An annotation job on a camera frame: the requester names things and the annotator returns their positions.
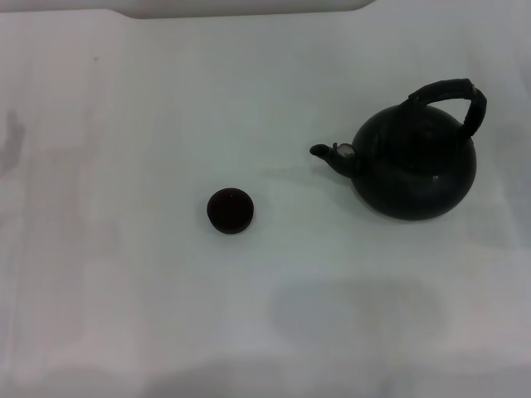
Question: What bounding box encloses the small dark brown teacup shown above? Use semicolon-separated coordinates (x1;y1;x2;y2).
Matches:
206;187;256;235

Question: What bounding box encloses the dark green round teapot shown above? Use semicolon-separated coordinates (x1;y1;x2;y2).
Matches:
309;77;489;221

